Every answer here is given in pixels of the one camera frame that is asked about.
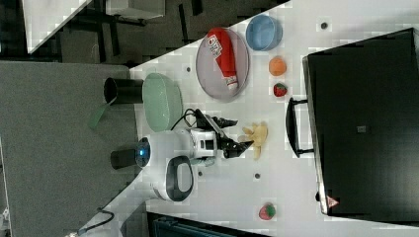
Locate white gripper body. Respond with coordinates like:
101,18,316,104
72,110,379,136
190,128,217,158

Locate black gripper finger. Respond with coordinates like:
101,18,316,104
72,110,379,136
212,117,238,129
222,138,253,158

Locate plush yellow banana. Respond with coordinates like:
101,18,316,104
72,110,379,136
238,121,268,160

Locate red strawberry toy near arm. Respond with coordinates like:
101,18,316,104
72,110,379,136
258,203,276,220

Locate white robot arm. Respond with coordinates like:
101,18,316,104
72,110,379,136
65,111,253,237

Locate green mug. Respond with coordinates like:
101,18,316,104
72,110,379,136
191,157,215,167

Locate purple round plate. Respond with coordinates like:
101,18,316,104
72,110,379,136
196,29,249,102

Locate green perforated colander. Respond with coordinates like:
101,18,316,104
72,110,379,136
142,72,183,132

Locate red strawberry toy near plate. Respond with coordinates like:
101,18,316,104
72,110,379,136
273,83,288,97

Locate orange toy fruit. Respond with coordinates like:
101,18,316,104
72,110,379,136
269,57,287,76

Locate red ketchup bottle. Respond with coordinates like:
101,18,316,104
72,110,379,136
207,28,238,91

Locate blue bowl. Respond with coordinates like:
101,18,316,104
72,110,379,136
245,15,283,51

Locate green tape strip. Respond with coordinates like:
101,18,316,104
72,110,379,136
88,99,116,129

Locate white side table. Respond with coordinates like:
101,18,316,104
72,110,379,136
22,0,92,53

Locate black camera with cable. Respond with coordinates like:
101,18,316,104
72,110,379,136
195,109,225,137

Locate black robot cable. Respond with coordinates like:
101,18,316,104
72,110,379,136
170,108,199,131

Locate small black post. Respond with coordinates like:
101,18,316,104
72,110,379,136
111,149,135,170

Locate black cylinder post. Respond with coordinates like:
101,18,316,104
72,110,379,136
104,78,143,105

